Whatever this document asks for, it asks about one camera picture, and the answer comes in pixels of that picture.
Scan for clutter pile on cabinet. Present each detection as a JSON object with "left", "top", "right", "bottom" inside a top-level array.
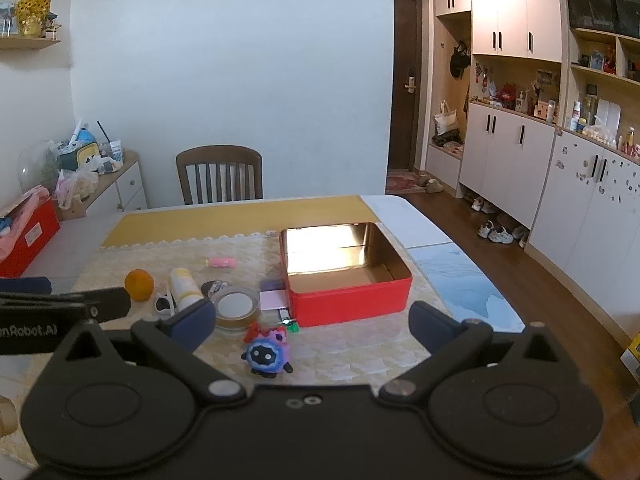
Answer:
[{"left": 17, "top": 122, "right": 125, "bottom": 210}]

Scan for red patterned door rug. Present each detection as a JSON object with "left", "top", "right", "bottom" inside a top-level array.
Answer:
[{"left": 385, "top": 171, "right": 425, "bottom": 195}]

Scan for pink rectangular block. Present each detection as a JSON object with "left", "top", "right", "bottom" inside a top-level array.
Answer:
[{"left": 259, "top": 289, "right": 288, "bottom": 312}]

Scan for brown wooden chair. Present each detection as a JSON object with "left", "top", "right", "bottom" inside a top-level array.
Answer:
[{"left": 176, "top": 145, "right": 264, "bottom": 205}]

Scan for yellow table cloth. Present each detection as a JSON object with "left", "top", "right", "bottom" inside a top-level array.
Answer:
[{"left": 101, "top": 195, "right": 378, "bottom": 248}]

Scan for gold sunflower ornament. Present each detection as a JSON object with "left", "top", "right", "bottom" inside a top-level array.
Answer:
[{"left": 14, "top": 0, "right": 51, "bottom": 38}]

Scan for red storage box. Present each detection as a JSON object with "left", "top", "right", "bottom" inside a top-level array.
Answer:
[{"left": 1, "top": 200, "right": 61, "bottom": 278}]

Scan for white frame sunglasses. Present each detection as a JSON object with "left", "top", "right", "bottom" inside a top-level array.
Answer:
[{"left": 153, "top": 292, "right": 176, "bottom": 318}]

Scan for quilted beige table mat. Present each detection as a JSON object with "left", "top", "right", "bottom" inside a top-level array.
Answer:
[{"left": 0, "top": 231, "right": 452, "bottom": 470}]

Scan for purple spiky plush toy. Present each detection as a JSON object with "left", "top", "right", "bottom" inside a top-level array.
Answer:
[{"left": 241, "top": 322, "right": 293, "bottom": 378}]

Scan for white sneakers pair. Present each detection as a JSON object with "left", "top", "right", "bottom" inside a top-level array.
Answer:
[{"left": 477, "top": 220, "right": 514, "bottom": 245}]

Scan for white yellow lotion bottle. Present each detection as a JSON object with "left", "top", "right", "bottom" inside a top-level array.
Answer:
[{"left": 168, "top": 268, "right": 204, "bottom": 312}]

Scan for dark brown door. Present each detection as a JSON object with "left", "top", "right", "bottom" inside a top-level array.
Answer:
[{"left": 388, "top": 0, "right": 423, "bottom": 170}]

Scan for pink cylinder tube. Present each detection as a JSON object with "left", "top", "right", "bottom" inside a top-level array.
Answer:
[{"left": 205, "top": 257, "right": 236, "bottom": 269}]

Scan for round gold tin mirror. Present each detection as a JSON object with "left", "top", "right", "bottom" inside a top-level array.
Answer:
[{"left": 212, "top": 286, "right": 260, "bottom": 332}]

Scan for red metal tin box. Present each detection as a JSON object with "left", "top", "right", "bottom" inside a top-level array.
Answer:
[{"left": 279, "top": 222, "right": 412, "bottom": 327}]

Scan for white drawer cabinet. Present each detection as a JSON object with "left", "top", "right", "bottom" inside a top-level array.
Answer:
[{"left": 54, "top": 150, "right": 148, "bottom": 221}]

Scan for black hanging bag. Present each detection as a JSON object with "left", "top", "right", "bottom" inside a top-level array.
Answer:
[{"left": 449, "top": 41, "right": 471, "bottom": 80}]

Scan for beige slippers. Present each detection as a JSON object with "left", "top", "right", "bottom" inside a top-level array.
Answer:
[{"left": 419, "top": 176, "right": 444, "bottom": 194}]

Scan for orange fruit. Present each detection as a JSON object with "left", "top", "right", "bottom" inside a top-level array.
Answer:
[{"left": 124, "top": 269, "right": 155, "bottom": 302}]

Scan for white wall cabinets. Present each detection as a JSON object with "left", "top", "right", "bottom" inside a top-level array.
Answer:
[{"left": 432, "top": 0, "right": 639, "bottom": 344}]

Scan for wooden wall shelf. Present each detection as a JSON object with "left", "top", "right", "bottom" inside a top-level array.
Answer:
[{"left": 0, "top": 35, "right": 60, "bottom": 51}]

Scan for purple small block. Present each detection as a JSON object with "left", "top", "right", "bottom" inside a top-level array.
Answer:
[{"left": 259, "top": 278, "right": 285, "bottom": 292}]

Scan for white tote bag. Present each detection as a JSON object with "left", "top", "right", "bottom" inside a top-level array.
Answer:
[{"left": 434, "top": 100, "right": 459, "bottom": 136}]

